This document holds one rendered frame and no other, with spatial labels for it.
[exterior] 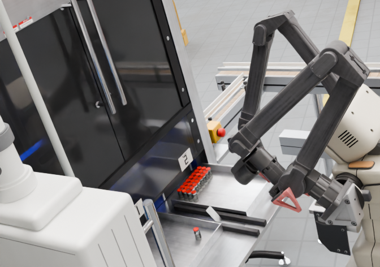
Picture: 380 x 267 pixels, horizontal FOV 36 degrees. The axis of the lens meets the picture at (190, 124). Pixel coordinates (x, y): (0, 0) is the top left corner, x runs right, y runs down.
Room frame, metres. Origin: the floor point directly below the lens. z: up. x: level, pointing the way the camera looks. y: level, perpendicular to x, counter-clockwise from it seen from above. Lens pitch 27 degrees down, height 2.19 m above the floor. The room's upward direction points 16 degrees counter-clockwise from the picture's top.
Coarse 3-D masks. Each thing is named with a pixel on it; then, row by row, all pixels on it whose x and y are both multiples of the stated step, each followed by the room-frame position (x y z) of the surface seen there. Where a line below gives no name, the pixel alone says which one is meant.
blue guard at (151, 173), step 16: (176, 128) 2.03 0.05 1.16; (160, 144) 1.94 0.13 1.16; (176, 144) 2.00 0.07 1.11; (192, 144) 2.08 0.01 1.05; (144, 160) 1.86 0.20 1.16; (160, 160) 1.92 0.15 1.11; (176, 160) 1.98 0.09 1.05; (128, 176) 1.78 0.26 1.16; (144, 176) 1.83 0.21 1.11; (160, 176) 1.89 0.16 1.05; (128, 192) 1.76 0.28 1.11; (144, 192) 1.81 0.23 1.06; (160, 192) 1.87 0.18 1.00
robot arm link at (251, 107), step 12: (264, 36) 1.83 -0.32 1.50; (264, 48) 1.85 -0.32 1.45; (252, 60) 1.88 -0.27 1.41; (264, 60) 1.86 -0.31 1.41; (252, 72) 1.88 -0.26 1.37; (264, 72) 1.87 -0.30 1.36; (252, 84) 1.88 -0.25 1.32; (252, 96) 1.87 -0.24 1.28; (252, 108) 1.87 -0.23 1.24; (240, 120) 1.89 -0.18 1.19
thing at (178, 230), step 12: (168, 216) 1.85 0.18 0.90; (180, 216) 1.81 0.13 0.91; (168, 228) 1.80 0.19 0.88; (180, 228) 1.78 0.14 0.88; (192, 228) 1.76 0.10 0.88; (204, 228) 1.74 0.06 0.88; (216, 228) 1.71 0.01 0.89; (168, 240) 1.73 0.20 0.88; (180, 240) 1.71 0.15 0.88; (192, 240) 1.69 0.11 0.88; (204, 240) 1.67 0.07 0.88; (216, 240) 1.65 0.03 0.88; (156, 252) 1.68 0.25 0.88; (180, 252) 1.64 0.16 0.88; (192, 252) 1.62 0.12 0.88; (204, 252) 1.59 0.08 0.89; (156, 264) 1.62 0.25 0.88; (180, 264) 1.58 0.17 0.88; (192, 264) 1.54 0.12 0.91
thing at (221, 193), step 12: (216, 168) 2.09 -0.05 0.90; (228, 168) 2.05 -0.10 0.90; (216, 180) 2.02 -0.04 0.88; (228, 180) 2.00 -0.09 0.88; (252, 180) 1.95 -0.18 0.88; (264, 180) 1.93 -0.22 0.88; (204, 192) 1.96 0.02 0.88; (216, 192) 1.94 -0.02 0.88; (228, 192) 1.92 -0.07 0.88; (240, 192) 1.89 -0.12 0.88; (252, 192) 1.87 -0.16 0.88; (264, 192) 1.84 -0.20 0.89; (180, 204) 1.91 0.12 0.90; (192, 204) 1.87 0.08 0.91; (204, 204) 1.84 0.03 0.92; (216, 204) 1.86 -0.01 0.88; (228, 204) 1.84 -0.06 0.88; (240, 204) 1.82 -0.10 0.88; (252, 204) 1.76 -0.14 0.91
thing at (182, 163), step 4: (188, 148) 2.05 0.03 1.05; (188, 152) 2.04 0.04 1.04; (188, 156) 2.04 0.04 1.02; (180, 160) 2.00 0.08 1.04; (188, 160) 2.03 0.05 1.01; (192, 160) 2.05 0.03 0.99; (180, 164) 1.99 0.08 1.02; (184, 164) 2.01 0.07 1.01; (188, 164) 2.03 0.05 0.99; (184, 168) 2.00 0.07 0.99
